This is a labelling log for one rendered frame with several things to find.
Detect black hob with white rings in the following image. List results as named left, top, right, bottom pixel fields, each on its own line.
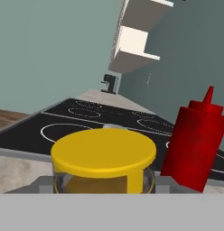
left=0, top=97, right=224, bottom=182

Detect red ketchup squeeze bottle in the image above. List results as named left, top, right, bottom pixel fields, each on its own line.
left=160, top=85, right=224, bottom=193

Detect dark teal tall cabinet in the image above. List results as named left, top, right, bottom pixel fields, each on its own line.
left=117, top=0, right=224, bottom=152

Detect yellow-lidded turmeric glass jar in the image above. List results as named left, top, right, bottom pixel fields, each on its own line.
left=50, top=127, right=157, bottom=194

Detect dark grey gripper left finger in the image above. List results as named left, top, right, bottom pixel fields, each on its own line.
left=5, top=176, right=56, bottom=194

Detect black coffee machine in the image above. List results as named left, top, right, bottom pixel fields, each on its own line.
left=100, top=73, right=119, bottom=95

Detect grey shaker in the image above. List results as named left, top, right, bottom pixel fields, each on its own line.
left=102, top=123, right=129, bottom=131

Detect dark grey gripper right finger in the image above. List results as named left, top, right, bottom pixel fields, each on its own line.
left=153, top=175, right=190, bottom=194

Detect white open wall shelves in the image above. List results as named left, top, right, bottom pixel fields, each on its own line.
left=107, top=0, right=175, bottom=75

